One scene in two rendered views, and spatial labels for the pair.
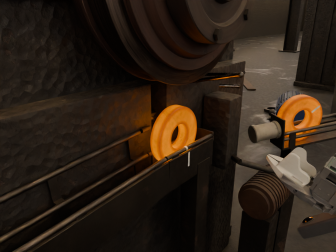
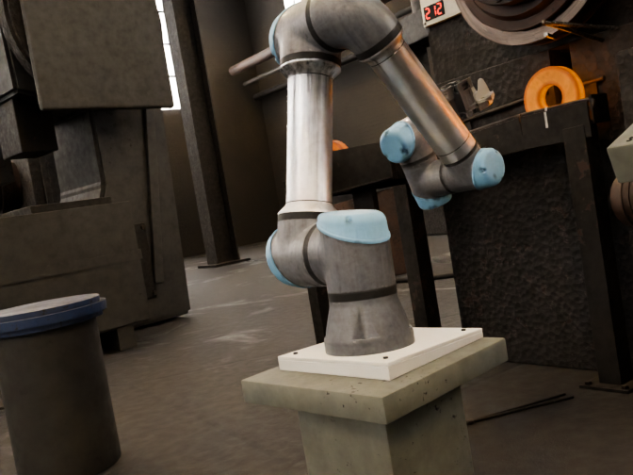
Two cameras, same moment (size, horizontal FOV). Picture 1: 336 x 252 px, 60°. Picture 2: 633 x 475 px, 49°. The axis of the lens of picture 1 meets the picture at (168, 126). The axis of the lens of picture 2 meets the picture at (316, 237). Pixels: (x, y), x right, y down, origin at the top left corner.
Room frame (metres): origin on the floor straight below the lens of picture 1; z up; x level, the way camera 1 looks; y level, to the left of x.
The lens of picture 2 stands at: (0.41, -1.89, 0.57)
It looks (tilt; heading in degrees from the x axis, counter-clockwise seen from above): 3 degrees down; 101
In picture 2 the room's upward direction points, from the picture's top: 10 degrees counter-clockwise
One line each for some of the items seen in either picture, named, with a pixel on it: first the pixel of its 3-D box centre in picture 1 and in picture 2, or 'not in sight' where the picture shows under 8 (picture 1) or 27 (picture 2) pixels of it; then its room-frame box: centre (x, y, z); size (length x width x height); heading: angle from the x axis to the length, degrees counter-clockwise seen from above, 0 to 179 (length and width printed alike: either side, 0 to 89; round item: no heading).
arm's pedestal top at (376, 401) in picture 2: not in sight; (374, 369); (0.24, -0.75, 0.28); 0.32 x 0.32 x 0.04; 55
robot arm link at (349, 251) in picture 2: not in sight; (353, 248); (0.24, -0.74, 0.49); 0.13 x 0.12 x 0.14; 138
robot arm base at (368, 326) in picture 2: not in sight; (365, 317); (0.24, -0.75, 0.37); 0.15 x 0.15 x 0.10
